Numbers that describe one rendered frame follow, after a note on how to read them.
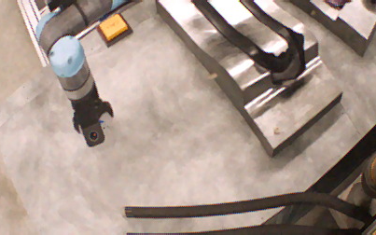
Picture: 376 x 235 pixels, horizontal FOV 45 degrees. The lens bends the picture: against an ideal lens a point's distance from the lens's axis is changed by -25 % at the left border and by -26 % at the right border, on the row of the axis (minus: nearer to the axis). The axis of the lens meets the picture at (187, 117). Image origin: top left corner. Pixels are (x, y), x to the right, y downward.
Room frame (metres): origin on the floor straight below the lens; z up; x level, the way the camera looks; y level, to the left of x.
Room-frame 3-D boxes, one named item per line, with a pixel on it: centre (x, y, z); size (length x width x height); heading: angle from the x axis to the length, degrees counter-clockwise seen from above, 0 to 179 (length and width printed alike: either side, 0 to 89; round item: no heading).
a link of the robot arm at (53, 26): (0.67, 0.24, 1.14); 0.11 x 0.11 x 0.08; 27
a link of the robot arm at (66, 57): (0.58, 0.21, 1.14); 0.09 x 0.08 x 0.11; 27
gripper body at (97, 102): (0.58, 0.21, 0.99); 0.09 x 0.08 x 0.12; 13
